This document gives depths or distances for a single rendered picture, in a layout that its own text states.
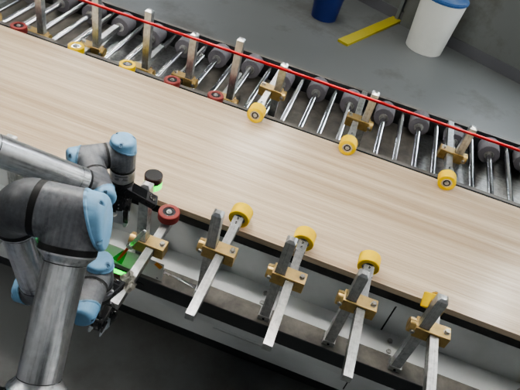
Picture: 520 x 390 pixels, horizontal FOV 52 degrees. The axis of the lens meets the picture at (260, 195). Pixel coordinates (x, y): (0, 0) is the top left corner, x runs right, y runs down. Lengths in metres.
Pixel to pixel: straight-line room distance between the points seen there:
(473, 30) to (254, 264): 4.65
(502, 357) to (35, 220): 1.78
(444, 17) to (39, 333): 5.20
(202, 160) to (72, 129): 0.55
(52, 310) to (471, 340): 1.59
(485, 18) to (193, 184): 4.63
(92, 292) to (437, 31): 4.96
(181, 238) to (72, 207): 1.14
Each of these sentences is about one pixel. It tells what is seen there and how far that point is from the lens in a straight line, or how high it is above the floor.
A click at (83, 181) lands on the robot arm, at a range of 1.43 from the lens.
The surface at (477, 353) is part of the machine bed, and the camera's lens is 2.30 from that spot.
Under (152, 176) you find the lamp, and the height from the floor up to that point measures 1.13.
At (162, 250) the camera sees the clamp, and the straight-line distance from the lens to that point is 1.92.
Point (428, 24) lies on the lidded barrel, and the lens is 5.88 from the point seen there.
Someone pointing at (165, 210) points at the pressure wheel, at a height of 0.90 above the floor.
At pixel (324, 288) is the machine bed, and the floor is 0.73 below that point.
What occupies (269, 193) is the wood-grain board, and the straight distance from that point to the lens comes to 2.16.
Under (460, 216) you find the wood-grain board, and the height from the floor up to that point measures 0.90.
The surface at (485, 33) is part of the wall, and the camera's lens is 6.28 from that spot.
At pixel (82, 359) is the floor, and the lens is 2.68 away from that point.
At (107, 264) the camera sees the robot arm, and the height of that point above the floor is 1.18.
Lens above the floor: 2.33
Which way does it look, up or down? 42 degrees down
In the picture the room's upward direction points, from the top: 16 degrees clockwise
